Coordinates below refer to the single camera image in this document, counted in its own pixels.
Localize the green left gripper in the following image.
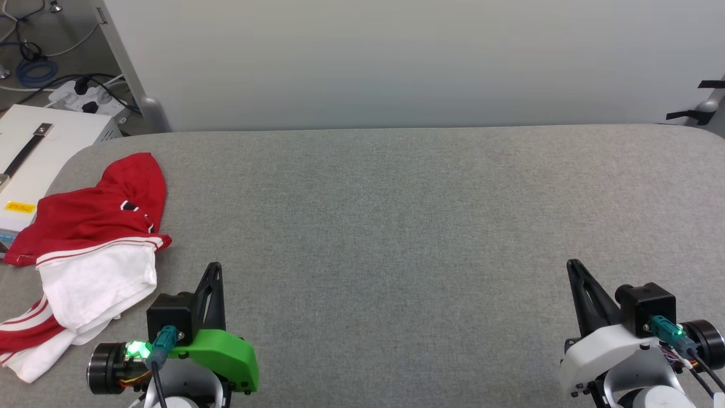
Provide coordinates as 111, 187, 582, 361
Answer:
169, 262, 261, 394

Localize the white power strip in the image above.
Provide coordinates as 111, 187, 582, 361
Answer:
48, 79, 129, 118

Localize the grey partition post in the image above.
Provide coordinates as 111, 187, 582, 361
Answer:
93, 0, 172, 133

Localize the white floor cable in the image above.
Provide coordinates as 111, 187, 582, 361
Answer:
0, 22, 122, 94

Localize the red and white shirt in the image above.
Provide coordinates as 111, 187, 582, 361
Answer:
0, 152, 172, 384

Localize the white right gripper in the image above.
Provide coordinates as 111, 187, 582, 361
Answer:
558, 259, 680, 397

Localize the blue coiled cable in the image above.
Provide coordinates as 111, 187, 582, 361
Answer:
15, 57, 59, 87

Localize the white equipment box black handle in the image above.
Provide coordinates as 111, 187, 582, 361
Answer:
0, 104, 123, 259

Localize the black power cable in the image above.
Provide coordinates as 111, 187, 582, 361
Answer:
17, 74, 142, 115

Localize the black coiled cable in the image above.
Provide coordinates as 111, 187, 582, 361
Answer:
0, 0, 47, 63

